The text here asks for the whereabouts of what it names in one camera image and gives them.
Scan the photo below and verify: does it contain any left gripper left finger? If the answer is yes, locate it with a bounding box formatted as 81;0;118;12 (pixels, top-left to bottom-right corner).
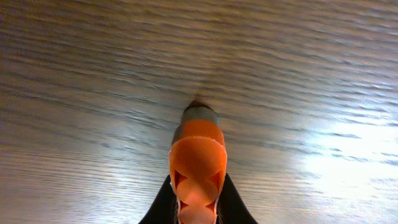
139;175;178;224

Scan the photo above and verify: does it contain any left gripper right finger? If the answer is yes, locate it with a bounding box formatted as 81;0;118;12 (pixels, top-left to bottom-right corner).
217;174;258;224

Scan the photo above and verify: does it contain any orange perforated cylinder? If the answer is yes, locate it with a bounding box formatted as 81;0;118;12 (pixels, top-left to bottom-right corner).
169;100;228;224

